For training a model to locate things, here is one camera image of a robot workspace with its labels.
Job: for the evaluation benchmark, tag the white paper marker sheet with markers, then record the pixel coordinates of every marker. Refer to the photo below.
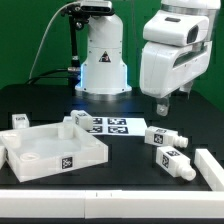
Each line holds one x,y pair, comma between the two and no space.
116,126

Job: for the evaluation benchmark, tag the white left fence bar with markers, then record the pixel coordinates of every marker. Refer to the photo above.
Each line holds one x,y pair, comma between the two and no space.
2,156

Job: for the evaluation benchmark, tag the white right fence bar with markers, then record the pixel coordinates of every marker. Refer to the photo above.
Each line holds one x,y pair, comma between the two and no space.
210,169

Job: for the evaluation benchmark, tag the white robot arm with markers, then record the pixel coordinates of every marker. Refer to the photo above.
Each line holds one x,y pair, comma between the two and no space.
103,73

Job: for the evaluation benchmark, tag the white front fence bar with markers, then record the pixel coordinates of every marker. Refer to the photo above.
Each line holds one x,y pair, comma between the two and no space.
110,204

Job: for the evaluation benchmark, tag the white fence bar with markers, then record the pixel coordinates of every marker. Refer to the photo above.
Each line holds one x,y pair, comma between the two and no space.
110,204
2,156
210,169

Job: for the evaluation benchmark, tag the white square table top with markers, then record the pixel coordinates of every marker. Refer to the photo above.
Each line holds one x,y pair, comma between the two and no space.
46,150

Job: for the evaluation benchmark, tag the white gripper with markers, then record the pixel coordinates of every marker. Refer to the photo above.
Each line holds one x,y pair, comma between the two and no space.
175,53

